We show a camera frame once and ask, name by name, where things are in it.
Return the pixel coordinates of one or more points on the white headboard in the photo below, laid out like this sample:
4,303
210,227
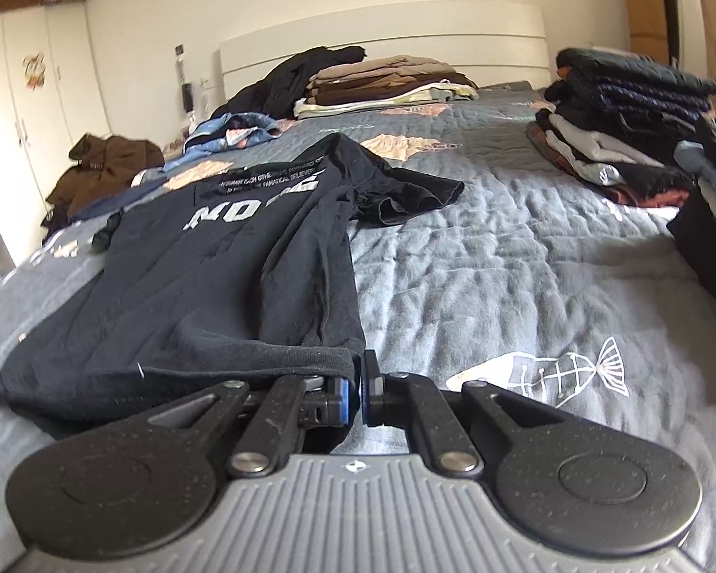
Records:
394,24

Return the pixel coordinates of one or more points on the stack of folded brown clothes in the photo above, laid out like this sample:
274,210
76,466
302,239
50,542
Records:
382,80

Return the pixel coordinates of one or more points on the wooden cabinet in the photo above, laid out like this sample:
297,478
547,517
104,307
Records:
644,0

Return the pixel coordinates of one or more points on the tall stack of dark clothes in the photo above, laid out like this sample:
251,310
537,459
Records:
620,119

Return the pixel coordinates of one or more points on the black jacket with patch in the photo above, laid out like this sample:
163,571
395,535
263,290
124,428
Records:
53,218

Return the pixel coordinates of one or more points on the navy blue garment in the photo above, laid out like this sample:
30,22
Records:
113,203

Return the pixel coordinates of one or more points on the black printed t-shirt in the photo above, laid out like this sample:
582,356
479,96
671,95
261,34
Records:
215,274

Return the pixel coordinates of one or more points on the grey-blue printed quilt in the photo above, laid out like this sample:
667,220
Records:
513,274

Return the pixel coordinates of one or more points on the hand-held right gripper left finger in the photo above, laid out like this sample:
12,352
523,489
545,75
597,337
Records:
345,397

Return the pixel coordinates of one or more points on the brown jacket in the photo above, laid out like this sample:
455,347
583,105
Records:
107,167

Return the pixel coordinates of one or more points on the cartoon mouse sticker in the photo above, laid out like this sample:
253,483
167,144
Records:
34,70

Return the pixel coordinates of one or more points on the white wall socket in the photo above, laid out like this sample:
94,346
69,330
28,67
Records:
204,83

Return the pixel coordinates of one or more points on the white wardrobe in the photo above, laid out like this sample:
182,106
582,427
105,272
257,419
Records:
53,101

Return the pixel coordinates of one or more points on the black hanging brush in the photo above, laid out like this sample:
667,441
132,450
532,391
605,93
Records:
186,95

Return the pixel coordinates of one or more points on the black puffy jacket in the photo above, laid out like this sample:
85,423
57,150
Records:
286,80

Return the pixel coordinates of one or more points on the light blue denim garment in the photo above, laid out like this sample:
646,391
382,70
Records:
232,131

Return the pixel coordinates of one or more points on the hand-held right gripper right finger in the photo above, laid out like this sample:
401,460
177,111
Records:
367,394

